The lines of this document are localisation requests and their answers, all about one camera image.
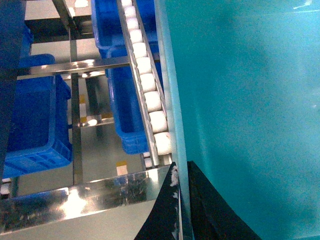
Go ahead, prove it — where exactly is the white roller conveyor track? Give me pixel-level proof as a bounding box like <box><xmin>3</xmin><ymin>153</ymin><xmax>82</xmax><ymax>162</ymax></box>
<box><xmin>116</xmin><ymin>0</ymin><xmax>172</xmax><ymax>168</ymax></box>

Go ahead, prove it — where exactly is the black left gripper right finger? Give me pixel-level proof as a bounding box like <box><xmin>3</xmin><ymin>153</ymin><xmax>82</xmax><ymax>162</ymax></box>
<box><xmin>187</xmin><ymin>161</ymin><xmax>260</xmax><ymax>240</ymax></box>

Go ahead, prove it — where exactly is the steel flow rack frame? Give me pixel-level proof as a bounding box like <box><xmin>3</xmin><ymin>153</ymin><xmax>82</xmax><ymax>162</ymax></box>
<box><xmin>0</xmin><ymin>0</ymin><xmax>172</xmax><ymax>236</ymax></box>

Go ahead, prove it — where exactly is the blue bin lower left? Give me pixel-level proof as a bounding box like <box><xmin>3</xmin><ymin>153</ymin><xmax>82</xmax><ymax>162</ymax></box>
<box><xmin>2</xmin><ymin>53</ymin><xmax>74</xmax><ymax>179</ymax></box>

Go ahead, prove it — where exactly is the light teal plastic bin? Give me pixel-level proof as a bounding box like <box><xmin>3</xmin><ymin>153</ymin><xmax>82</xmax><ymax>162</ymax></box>
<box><xmin>154</xmin><ymin>0</ymin><xmax>320</xmax><ymax>240</ymax></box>

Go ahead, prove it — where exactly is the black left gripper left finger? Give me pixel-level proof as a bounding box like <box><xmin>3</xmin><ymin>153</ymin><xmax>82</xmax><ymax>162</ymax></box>
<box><xmin>135</xmin><ymin>162</ymin><xmax>180</xmax><ymax>240</ymax></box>

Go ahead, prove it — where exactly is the blue bin lower shelf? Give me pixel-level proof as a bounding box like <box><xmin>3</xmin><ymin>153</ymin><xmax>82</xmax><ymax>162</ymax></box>
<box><xmin>91</xmin><ymin>0</ymin><xmax>159</xmax><ymax>155</ymax></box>

